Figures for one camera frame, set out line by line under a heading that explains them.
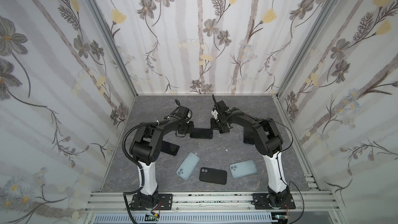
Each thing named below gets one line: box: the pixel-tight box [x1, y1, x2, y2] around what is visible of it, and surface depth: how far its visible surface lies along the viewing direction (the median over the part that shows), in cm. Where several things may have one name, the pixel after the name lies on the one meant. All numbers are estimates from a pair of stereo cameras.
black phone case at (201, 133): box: [189, 127, 213, 140], surface depth 100 cm
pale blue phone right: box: [229, 159, 259, 179], surface depth 87 cm
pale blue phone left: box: [176, 151, 201, 180], surface depth 88 cm
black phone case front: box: [199, 166, 227, 186], surface depth 85 cm
